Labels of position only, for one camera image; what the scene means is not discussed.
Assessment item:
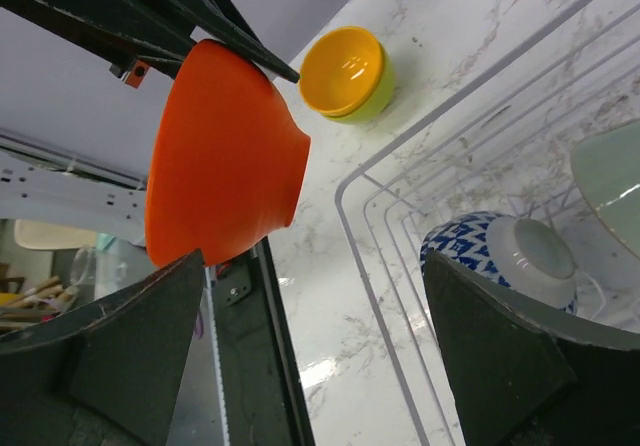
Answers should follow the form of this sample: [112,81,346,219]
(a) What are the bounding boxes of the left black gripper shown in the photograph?
[1,0,300,83]

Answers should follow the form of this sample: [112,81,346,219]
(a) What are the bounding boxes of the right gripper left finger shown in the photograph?
[1,251,204,445]

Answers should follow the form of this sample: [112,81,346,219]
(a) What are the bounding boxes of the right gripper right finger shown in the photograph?
[423,252,639,445]

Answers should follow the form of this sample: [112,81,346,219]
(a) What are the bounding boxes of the red patterned glass bowl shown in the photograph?
[420,211,578,315]

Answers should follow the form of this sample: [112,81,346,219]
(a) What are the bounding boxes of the yellow plastic bowl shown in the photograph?
[298,26,384,117]

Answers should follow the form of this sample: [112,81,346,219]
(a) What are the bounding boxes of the red plastic bowl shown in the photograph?
[145,39,311,267]

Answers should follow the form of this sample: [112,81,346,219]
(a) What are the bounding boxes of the green ceramic bowl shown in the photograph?
[570,119,639,256]

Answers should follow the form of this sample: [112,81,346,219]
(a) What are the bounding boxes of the clear plastic dish rack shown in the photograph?
[335,0,639,445]

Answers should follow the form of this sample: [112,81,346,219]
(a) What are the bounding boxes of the green plastic bowl underneath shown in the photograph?
[324,44,395,124]

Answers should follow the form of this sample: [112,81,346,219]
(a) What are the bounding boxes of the white slotted cable duct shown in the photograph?
[204,267,231,446]

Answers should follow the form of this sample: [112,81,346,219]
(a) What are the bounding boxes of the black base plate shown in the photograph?
[211,238,315,445]

